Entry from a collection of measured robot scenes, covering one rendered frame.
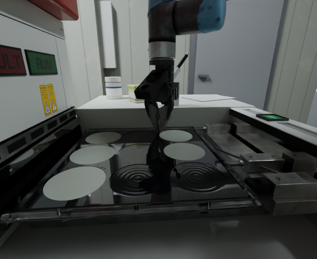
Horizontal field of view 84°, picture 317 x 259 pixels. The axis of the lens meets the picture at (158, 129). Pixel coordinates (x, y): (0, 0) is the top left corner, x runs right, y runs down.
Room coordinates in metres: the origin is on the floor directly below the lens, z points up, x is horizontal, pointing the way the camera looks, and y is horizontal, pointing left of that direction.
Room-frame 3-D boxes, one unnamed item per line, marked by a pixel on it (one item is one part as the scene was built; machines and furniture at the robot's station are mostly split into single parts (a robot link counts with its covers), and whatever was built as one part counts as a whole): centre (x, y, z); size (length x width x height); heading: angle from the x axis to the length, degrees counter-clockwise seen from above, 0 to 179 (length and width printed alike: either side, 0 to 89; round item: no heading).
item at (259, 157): (0.34, -0.22, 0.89); 0.08 x 0.03 x 0.03; 94
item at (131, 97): (0.73, 0.08, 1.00); 0.07 x 0.07 x 0.07; 31
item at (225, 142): (0.42, -0.22, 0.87); 0.36 x 0.08 x 0.03; 4
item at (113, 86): (0.81, 0.20, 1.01); 0.07 x 0.07 x 0.10
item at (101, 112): (0.77, -0.02, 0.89); 0.62 x 0.35 x 0.14; 94
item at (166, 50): (0.53, -0.01, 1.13); 0.08 x 0.08 x 0.05
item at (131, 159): (0.38, 0.05, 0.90); 0.34 x 0.34 x 0.01; 4
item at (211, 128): (0.58, -0.20, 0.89); 0.08 x 0.03 x 0.03; 94
